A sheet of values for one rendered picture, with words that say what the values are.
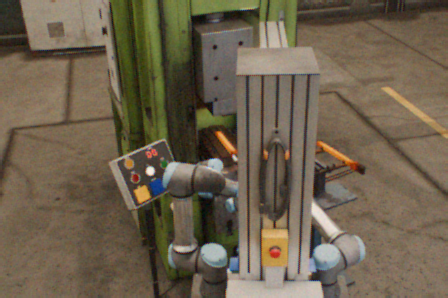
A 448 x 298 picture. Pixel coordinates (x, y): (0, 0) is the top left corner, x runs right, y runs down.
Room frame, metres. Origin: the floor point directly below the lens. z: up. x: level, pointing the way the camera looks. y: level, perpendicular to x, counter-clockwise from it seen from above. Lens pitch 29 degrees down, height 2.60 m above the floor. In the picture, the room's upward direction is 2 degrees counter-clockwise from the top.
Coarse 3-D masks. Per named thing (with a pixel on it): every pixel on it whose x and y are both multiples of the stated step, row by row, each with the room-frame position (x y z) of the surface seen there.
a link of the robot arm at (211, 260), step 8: (200, 248) 1.91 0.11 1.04; (208, 248) 1.89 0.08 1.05; (216, 248) 1.90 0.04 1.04; (200, 256) 1.86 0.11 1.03; (208, 256) 1.84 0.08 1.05; (216, 256) 1.84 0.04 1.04; (224, 256) 1.85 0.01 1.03; (200, 264) 1.84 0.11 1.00; (208, 264) 1.83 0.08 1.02; (216, 264) 1.82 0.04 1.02; (224, 264) 1.84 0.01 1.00; (200, 272) 1.84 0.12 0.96; (208, 272) 1.82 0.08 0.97; (216, 272) 1.82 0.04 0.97; (224, 272) 1.84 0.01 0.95; (208, 280) 1.83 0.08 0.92; (216, 280) 1.82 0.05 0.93
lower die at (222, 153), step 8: (208, 128) 3.21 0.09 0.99; (224, 128) 3.20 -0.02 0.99; (200, 136) 3.12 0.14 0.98; (208, 136) 3.09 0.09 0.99; (216, 136) 3.08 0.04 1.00; (224, 136) 3.07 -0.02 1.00; (232, 136) 3.08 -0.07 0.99; (200, 144) 3.09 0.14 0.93; (208, 144) 3.00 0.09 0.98; (216, 144) 2.98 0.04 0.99; (224, 144) 2.95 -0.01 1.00; (232, 144) 2.97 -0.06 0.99; (216, 152) 2.89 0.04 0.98; (224, 152) 2.87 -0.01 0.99; (224, 160) 2.82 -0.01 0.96; (232, 160) 2.84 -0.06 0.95
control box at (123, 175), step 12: (156, 144) 2.63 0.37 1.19; (132, 156) 2.51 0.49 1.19; (144, 156) 2.55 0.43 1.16; (156, 156) 2.59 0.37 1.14; (168, 156) 2.63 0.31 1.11; (120, 168) 2.44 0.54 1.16; (132, 168) 2.47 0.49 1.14; (144, 168) 2.51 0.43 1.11; (156, 168) 2.54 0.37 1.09; (120, 180) 2.42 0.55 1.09; (132, 180) 2.43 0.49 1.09; (144, 180) 2.47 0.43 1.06; (132, 192) 2.39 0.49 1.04; (132, 204) 2.36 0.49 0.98; (144, 204) 2.39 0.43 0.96
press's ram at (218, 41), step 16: (192, 16) 3.14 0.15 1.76; (192, 32) 2.94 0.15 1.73; (208, 32) 2.81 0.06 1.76; (224, 32) 2.83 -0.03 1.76; (240, 32) 2.86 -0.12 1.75; (208, 48) 2.80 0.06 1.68; (224, 48) 2.83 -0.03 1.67; (208, 64) 2.79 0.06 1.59; (224, 64) 2.82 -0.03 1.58; (208, 80) 2.79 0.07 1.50; (224, 80) 2.82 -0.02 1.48; (208, 96) 2.79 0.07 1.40; (224, 96) 2.82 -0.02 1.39
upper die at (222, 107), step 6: (198, 96) 3.07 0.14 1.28; (210, 102) 2.84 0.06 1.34; (216, 102) 2.81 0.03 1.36; (222, 102) 2.82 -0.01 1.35; (228, 102) 2.83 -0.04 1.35; (234, 102) 2.84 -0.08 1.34; (210, 108) 2.85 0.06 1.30; (216, 108) 2.81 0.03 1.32; (222, 108) 2.82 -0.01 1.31; (228, 108) 2.83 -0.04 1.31; (234, 108) 2.84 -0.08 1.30; (216, 114) 2.81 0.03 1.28; (222, 114) 2.82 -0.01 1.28
